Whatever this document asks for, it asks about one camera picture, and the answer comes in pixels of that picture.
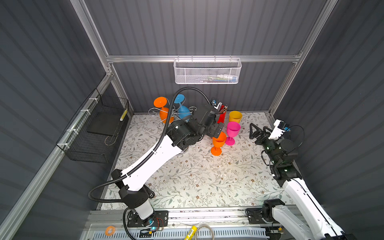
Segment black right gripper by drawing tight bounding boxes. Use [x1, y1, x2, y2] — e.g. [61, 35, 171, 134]
[249, 123, 278, 167]

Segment orange wine glass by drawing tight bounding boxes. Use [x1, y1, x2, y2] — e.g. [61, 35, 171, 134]
[211, 132, 227, 156]
[154, 97, 169, 124]

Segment pink wine glass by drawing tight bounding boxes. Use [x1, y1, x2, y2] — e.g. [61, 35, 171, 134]
[226, 122, 241, 146]

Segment yellow wine glass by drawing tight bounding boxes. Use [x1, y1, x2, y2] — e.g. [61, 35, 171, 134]
[229, 111, 243, 123]

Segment chrome wine glass rack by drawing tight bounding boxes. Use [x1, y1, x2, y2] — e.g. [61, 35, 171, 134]
[148, 94, 197, 124]

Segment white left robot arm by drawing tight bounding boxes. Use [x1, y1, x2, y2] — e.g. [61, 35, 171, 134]
[112, 104, 224, 225]

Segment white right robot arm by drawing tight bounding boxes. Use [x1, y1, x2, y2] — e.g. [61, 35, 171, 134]
[250, 120, 356, 240]

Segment blue wine glass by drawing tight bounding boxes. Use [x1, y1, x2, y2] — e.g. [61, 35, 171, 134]
[174, 94, 191, 122]

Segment red pencil cup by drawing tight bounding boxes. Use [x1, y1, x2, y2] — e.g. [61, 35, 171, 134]
[217, 106, 227, 123]

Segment pencils in red cup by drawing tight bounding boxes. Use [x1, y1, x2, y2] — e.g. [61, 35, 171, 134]
[211, 99, 228, 115]

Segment black stapler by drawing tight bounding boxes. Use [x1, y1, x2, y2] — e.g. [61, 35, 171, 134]
[144, 185, 155, 199]

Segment yellow marker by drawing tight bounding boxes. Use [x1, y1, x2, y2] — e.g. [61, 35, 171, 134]
[184, 226, 198, 240]

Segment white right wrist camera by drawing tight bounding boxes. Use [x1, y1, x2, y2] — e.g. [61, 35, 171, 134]
[269, 120, 289, 141]

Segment black corrugated cable conduit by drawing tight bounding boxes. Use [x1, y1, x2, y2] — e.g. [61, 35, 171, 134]
[88, 86, 212, 240]

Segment white wire wall basket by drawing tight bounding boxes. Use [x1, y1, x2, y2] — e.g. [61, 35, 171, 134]
[173, 57, 242, 85]

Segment black wire side basket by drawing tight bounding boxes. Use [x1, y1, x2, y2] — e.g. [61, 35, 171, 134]
[57, 90, 130, 164]

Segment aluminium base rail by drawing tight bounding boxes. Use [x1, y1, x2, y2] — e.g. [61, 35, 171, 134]
[83, 206, 328, 229]

